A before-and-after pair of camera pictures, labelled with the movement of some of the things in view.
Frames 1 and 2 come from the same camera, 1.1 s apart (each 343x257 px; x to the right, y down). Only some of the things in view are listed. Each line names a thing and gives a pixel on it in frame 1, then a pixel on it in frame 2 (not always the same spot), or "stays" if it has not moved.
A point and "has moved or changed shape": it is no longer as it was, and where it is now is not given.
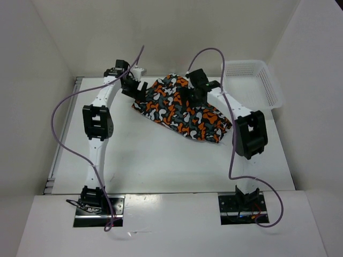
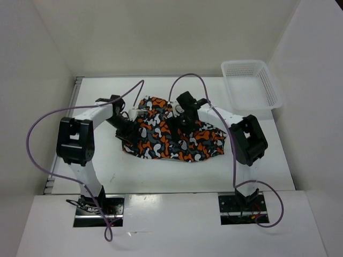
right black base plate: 238,209 stays
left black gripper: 139,95 to 128,135
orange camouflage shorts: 162,101 has moved or changed shape
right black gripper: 186,92 to 174,121
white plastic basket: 251,83 stays
